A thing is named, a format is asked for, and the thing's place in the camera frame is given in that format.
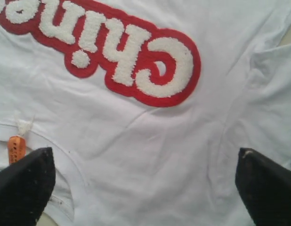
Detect white t-shirt red Chinese patch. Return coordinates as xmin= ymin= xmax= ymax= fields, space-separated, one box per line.
xmin=0 ymin=0 xmax=291 ymax=226

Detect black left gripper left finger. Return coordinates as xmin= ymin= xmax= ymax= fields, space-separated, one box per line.
xmin=0 ymin=147 xmax=56 ymax=226

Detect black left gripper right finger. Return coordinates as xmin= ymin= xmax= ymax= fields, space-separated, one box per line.
xmin=235 ymin=147 xmax=291 ymax=226

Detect orange neck tag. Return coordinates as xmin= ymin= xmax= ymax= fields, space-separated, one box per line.
xmin=7 ymin=136 xmax=26 ymax=164

